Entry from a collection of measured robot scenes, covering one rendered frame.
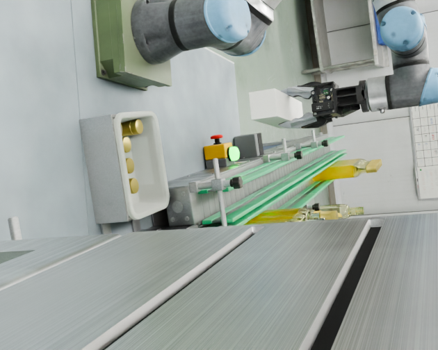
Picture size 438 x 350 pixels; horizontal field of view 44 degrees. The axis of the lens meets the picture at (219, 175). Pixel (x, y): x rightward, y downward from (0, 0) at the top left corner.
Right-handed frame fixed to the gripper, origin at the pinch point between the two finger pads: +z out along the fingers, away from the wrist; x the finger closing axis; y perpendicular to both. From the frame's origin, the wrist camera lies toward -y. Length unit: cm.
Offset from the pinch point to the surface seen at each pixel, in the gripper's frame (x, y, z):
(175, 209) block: 21.5, 12.1, 24.6
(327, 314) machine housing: 23, 109, -30
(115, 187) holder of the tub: 15.8, 31.5, 28.0
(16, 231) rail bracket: 21, 76, 13
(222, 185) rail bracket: 17.0, 12.3, 12.3
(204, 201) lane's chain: 20.2, 3.1, 21.0
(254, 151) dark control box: 5, -55, 26
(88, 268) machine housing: 22, 104, -18
